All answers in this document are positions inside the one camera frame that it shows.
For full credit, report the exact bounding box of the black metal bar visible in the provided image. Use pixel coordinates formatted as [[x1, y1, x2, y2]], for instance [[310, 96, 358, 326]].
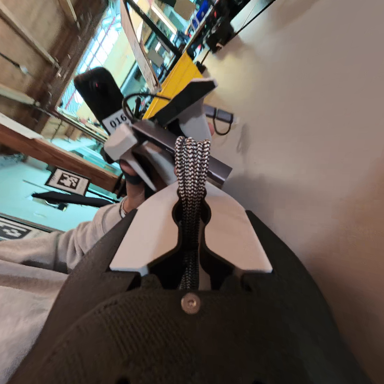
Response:
[[31, 191, 121, 209]]

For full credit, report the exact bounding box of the person's left hand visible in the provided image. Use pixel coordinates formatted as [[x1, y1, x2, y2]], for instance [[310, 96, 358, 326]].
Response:
[[119, 159, 179, 215]]

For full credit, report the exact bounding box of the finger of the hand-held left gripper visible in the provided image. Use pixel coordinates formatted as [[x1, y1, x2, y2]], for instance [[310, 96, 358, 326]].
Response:
[[152, 78, 218, 145], [104, 121, 178, 193]]

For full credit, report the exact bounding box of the yellow plastic bin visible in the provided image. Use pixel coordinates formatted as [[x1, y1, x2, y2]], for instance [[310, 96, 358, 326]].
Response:
[[142, 50, 205, 120]]

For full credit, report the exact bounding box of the dark grey USB hub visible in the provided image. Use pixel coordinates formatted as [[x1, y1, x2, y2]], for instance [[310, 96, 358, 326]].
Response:
[[122, 92, 239, 189]]

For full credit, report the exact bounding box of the person's light grey clothing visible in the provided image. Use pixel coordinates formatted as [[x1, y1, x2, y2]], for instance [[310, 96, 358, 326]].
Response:
[[0, 258, 71, 384]]

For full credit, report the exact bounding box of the black white marker sheet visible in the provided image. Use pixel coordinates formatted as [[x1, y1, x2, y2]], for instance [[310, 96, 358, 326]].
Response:
[[44, 167, 91, 195], [0, 216, 34, 241]]

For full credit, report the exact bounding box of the black white braided cable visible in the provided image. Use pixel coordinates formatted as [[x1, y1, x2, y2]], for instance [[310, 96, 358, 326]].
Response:
[[174, 136, 211, 290]]

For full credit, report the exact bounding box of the wooden beam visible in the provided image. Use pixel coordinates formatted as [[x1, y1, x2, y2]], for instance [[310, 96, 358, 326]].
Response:
[[0, 121, 121, 193]]

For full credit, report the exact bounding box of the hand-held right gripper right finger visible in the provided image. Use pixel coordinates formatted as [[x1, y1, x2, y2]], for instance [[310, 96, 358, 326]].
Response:
[[198, 181, 273, 274]]

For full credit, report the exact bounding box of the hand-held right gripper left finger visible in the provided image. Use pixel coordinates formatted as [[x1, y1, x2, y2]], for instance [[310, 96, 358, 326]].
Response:
[[109, 183, 181, 277]]

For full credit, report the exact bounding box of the white panel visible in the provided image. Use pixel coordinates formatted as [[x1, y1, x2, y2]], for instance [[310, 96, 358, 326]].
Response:
[[119, 0, 161, 92]]

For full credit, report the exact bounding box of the person's left forearm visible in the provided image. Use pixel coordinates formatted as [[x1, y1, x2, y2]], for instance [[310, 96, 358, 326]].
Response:
[[0, 203, 132, 274]]

